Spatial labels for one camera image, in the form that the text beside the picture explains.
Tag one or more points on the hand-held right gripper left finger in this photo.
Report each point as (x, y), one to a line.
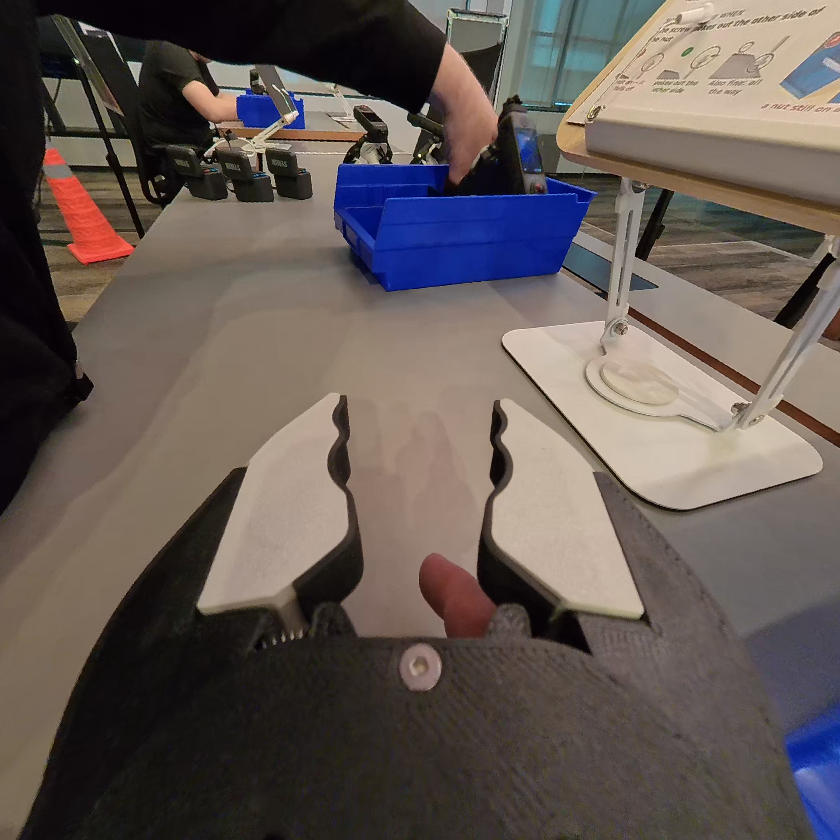
(282, 512)

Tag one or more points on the person's black-clothed torso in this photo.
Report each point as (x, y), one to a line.
(33, 262)

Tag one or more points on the person's left hand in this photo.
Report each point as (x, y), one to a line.
(476, 118)

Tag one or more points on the printed instruction sheet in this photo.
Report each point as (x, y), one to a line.
(722, 59)

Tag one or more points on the wooden board document stand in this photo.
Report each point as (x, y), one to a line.
(656, 446)

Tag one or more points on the small blue bin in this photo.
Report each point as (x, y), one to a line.
(262, 115)

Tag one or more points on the person's right hand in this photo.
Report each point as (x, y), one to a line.
(456, 597)

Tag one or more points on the blue plastic bin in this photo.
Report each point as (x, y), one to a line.
(817, 774)
(459, 236)

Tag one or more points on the black easel with board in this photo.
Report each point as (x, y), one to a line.
(85, 65)

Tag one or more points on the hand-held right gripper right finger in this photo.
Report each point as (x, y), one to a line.
(558, 525)

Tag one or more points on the black device on pale grip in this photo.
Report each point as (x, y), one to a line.
(426, 131)
(371, 128)

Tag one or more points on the person's left forearm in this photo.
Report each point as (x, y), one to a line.
(262, 39)

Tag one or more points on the orange traffic cone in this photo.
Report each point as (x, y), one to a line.
(82, 210)

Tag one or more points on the brown wooden table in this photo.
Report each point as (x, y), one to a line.
(295, 134)

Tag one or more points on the black case with metal frame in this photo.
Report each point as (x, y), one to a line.
(476, 52)

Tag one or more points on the white tablet stand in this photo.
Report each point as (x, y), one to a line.
(262, 131)

